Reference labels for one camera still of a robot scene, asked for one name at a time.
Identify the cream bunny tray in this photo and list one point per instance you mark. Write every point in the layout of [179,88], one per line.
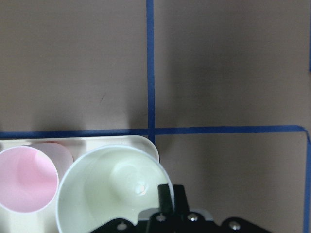
[44,221]

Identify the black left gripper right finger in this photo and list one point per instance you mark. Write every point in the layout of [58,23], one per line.
[180,200]

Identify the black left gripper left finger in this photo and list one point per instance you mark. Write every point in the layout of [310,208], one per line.
[165,199]

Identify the pink cup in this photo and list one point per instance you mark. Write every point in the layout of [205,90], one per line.
[30,175]

